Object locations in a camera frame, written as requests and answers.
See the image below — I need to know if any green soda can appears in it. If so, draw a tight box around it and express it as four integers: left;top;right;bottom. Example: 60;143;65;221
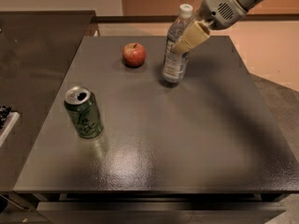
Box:
64;86;104;139

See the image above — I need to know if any dark side table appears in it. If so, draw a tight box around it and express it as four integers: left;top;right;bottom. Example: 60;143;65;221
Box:
0;10;95;193

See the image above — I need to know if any white keyboard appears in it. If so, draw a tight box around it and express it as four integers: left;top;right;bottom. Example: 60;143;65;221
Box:
0;105;20;147

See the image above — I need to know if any clear blue-label plastic bottle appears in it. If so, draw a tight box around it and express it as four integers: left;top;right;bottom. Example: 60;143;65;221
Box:
163;4;193;84

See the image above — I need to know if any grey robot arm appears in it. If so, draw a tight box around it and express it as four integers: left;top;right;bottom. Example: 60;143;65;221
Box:
173;0;263;53

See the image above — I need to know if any red apple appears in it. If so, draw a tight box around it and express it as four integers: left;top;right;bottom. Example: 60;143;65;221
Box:
122;43;146;68

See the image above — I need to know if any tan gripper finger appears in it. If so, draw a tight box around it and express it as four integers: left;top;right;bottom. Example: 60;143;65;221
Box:
171;20;210;53

